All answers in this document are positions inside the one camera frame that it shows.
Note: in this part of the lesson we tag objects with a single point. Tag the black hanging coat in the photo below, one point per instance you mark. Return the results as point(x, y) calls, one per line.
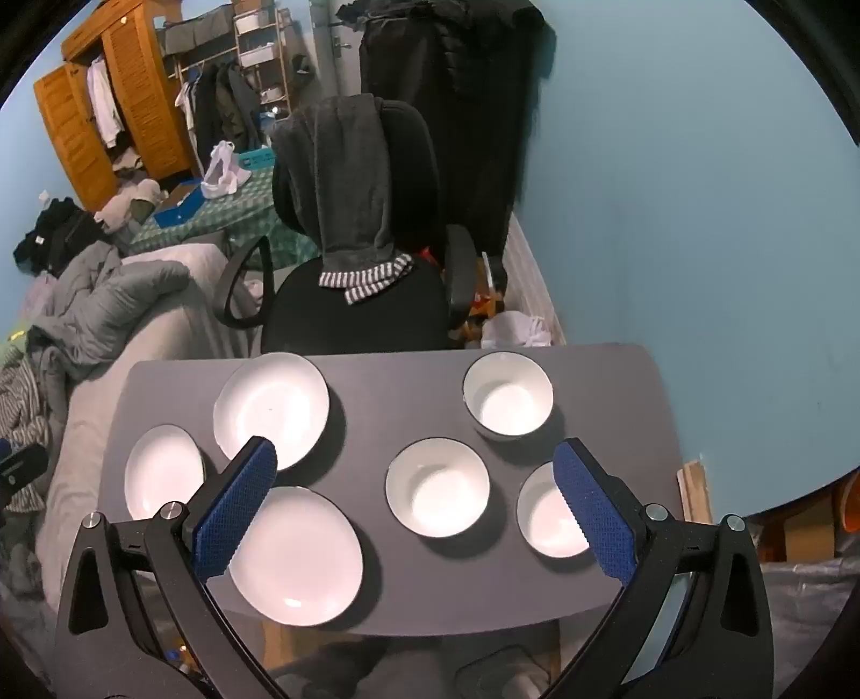
point(463, 101)

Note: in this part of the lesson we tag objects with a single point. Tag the beige clothes pile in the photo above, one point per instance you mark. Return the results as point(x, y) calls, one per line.
point(127, 205)

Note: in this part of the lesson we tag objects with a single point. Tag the white plastic bag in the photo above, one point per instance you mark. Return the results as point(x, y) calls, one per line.
point(222, 171)

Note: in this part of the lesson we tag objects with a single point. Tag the black office chair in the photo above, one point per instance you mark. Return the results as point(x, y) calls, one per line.
point(356, 309)

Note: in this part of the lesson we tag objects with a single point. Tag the blue cardboard box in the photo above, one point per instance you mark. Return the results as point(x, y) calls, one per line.
point(176, 208)

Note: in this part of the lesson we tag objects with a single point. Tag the white radiator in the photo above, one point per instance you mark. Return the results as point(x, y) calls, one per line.
point(531, 282)

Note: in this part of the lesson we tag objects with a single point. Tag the white hanging shirt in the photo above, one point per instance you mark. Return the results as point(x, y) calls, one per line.
point(104, 101)

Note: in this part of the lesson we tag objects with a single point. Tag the white plate with dark rim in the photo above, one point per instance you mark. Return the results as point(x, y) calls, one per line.
point(269, 403)
point(161, 470)
point(302, 558)

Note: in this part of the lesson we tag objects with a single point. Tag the colourful toys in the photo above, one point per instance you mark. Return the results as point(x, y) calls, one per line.
point(485, 306)

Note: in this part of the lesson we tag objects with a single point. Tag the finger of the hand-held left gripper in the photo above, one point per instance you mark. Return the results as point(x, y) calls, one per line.
point(23, 468)

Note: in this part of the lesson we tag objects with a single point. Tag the wooden board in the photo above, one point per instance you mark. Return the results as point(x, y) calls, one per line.
point(695, 490)

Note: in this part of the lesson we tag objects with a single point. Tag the black clothes pile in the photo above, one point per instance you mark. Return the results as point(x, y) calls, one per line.
point(54, 235)

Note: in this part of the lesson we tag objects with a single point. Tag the green checked blanket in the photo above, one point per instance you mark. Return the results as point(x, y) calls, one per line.
point(235, 215)

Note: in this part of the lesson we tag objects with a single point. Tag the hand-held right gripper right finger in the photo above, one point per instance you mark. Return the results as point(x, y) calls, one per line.
point(594, 517)

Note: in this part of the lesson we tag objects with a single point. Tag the striped cloth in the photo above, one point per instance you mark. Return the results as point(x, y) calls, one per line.
point(23, 403)

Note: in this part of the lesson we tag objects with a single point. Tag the bed with grey sheet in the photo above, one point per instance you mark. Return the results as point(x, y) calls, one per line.
point(168, 322)

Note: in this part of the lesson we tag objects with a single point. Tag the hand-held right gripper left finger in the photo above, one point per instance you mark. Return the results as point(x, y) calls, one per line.
point(235, 511)

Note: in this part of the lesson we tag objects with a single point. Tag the grey plastic sheet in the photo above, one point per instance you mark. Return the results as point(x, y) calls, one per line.
point(806, 611)

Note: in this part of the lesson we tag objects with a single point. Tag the grey quilted jacket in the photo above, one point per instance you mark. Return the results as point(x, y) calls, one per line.
point(94, 302)

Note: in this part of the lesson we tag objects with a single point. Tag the wooden wardrobe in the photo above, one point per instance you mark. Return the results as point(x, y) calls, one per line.
point(144, 87)

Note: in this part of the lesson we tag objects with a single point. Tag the white crumpled bag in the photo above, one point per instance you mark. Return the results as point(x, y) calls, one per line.
point(517, 329)

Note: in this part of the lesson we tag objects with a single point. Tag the white bowl with dark rim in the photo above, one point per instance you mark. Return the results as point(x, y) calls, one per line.
point(508, 403)
point(545, 521)
point(437, 490)

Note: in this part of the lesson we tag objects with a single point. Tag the clothes rack with dark clothes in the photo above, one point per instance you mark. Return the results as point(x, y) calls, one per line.
point(228, 101)

